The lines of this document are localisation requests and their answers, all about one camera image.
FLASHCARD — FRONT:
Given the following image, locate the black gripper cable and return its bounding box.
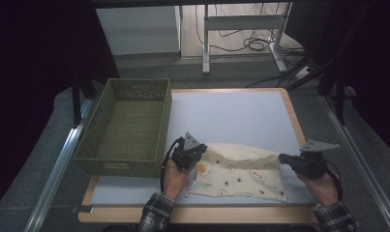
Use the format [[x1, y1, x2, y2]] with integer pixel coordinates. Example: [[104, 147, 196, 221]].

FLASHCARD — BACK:
[[159, 136, 186, 193], [324, 159, 344, 201]]

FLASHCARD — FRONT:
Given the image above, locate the black metal stand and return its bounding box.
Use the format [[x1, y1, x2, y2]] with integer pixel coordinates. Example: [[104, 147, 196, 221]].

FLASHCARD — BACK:
[[317, 64, 357, 128], [71, 75, 98, 128]]

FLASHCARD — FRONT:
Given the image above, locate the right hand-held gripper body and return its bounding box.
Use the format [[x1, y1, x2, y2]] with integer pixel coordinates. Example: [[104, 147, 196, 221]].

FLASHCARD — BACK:
[[291, 138, 341, 179]]

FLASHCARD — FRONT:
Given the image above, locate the green woven basket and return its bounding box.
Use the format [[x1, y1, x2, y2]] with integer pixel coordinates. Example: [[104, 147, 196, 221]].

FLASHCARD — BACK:
[[72, 77, 173, 179]]

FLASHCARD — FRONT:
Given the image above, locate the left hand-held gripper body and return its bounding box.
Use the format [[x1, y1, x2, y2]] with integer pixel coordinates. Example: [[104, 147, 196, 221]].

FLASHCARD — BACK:
[[171, 130, 204, 171]]

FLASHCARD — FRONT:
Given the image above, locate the person's left hand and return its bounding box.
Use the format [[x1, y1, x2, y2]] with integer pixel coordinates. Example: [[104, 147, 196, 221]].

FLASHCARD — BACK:
[[162, 159, 197, 201]]

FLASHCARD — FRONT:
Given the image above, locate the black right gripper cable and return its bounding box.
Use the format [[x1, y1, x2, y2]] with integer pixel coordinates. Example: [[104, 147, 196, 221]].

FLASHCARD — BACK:
[[324, 159, 344, 201]]

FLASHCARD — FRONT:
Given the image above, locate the white cabinet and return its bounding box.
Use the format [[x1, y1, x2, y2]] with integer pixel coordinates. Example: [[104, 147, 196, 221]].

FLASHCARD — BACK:
[[95, 5, 183, 56]]

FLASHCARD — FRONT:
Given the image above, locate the grey metal desk frame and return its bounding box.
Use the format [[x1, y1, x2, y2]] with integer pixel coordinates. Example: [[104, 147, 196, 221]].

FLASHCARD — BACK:
[[201, 2, 294, 75]]

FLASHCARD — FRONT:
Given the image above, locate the black floor cable bundle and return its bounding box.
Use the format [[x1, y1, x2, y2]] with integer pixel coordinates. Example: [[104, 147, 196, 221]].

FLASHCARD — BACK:
[[195, 3, 307, 55]]

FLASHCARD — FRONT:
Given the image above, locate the dark curtain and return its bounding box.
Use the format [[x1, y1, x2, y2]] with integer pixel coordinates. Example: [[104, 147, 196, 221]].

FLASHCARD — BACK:
[[0, 0, 120, 218], [284, 0, 390, 160]]

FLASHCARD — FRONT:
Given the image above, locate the person's right hand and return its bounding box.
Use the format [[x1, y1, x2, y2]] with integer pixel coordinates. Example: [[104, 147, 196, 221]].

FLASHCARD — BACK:
[[294, 169, 342, 208]]

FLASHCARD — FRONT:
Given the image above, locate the white power strip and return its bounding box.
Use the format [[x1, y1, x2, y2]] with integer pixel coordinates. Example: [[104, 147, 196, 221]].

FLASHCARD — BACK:
[[293, 65, 314, 82]]

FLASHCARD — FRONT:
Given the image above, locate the aluminium rail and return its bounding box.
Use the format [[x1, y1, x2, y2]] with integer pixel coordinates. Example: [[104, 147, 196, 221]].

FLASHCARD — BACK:
[[22, 96, 98, 232], [319, 95, 390, 232]]

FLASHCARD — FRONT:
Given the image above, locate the cream printed cloth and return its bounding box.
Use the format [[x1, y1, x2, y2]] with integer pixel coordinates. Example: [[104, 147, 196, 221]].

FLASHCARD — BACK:
[[185, 142, 288, 203]]

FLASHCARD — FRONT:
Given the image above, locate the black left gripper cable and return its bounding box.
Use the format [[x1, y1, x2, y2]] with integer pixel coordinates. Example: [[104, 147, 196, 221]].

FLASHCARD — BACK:
[[159, 136, 186, 193]]

